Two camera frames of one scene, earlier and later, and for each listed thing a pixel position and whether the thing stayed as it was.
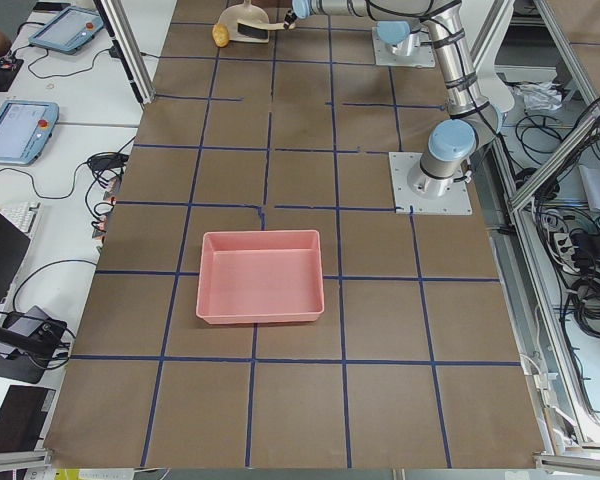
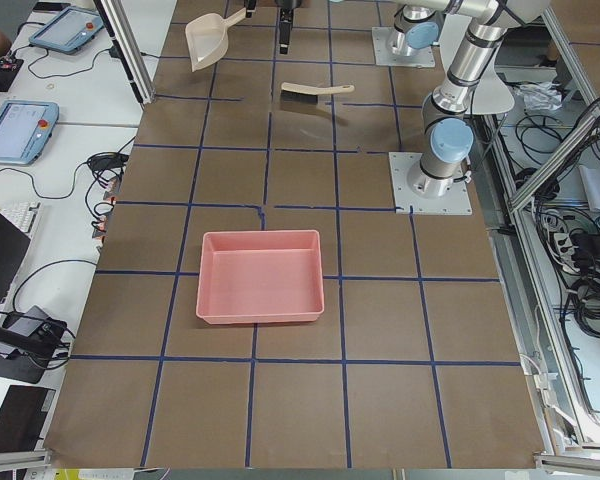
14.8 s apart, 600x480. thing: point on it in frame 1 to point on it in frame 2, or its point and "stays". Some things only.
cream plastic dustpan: x=246 y=11 to x=207 y=37
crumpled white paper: x=542 y=95 stays
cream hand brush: x=245 y=28 to x=296 y=93
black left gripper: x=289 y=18 to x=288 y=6
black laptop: x=3 y=244 stays
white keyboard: x=23 y=216 stays
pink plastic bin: x=260 y=276 stays
